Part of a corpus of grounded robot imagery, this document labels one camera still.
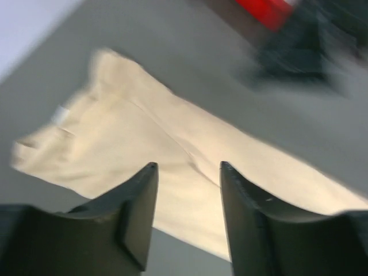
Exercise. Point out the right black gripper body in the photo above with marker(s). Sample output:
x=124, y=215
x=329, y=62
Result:
x=296, y=51

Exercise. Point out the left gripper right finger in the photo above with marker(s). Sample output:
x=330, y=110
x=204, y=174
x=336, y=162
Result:
x=268, y=236

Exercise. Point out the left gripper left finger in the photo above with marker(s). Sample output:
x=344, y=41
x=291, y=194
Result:
x=109, y=235

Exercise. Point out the red plastic bin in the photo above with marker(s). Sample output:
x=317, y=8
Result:
x=270, y=13

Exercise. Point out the beige t shirt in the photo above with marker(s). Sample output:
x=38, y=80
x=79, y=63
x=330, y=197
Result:
x=124, y=118

